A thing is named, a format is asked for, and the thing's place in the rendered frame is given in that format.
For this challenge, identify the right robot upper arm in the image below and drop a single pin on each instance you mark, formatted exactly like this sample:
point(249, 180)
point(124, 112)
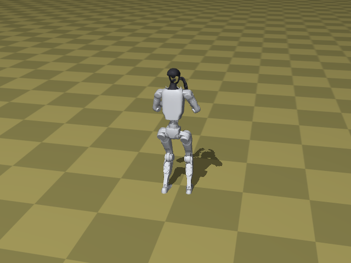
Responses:
point(188, 94)

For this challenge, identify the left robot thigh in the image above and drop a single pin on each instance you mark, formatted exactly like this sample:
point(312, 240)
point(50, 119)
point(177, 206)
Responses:
point(167, 144)

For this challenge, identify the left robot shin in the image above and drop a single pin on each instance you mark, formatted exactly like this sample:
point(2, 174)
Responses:
point(167, 169)

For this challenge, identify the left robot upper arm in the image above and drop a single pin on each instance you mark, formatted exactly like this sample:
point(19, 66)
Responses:
point(157, 98)

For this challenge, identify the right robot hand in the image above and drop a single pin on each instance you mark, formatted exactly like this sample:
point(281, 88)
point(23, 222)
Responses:
point(185, 84)

